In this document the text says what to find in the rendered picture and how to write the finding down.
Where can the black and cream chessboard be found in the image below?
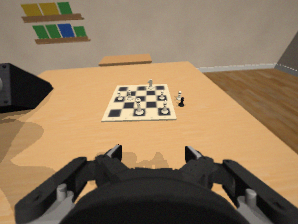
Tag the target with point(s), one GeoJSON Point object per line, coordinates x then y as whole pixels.
{"type": "Point", "coordinates": [124, 110]}

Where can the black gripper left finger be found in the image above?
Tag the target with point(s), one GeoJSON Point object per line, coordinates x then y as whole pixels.
{"type": "Point", "coordinates": [54, 198]}

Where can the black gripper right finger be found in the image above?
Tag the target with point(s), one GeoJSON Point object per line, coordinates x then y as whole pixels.
{"type": "Point", "coordinates": [255, 200]}

